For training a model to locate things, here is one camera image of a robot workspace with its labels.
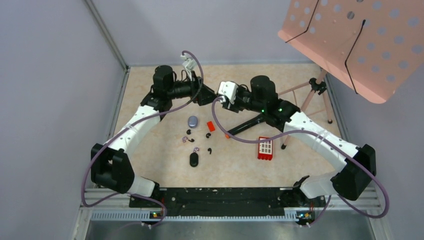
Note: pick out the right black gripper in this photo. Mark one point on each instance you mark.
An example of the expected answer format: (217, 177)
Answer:
(234, 107)

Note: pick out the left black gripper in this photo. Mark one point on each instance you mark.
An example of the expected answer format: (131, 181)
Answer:
(200, 93)

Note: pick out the black earbud with purple hook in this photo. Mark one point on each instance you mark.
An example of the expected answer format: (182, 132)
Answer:
(186, 139)

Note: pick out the black earbud charging case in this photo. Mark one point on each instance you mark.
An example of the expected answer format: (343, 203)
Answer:
(194, 159)

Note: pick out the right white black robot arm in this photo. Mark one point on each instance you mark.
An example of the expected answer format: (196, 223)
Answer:
(353, 165)

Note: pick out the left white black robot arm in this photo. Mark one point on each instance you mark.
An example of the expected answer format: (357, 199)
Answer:
(111, 167)

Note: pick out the lavender earbud charging case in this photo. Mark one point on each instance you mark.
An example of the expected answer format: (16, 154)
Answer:
(192, 121)

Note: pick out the black microphone orange tip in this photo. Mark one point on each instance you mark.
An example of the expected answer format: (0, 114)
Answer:
(247, 125)

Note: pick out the small red block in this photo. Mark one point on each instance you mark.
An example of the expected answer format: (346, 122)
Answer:
(211, 126)

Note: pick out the red white toy block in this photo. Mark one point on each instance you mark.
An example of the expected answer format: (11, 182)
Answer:
(265, 149)

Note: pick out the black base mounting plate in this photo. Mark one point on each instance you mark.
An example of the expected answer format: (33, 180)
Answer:
(232, 203)

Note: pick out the pink perforated music stand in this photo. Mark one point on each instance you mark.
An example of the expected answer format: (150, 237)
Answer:
(373, 51)

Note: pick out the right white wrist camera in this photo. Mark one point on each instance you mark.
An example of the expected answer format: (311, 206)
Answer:
(227, 92)

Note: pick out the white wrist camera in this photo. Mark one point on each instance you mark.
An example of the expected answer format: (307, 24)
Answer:
(189, 65)
(227, 92)

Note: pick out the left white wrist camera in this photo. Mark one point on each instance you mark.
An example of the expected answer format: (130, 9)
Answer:
(189, 65)

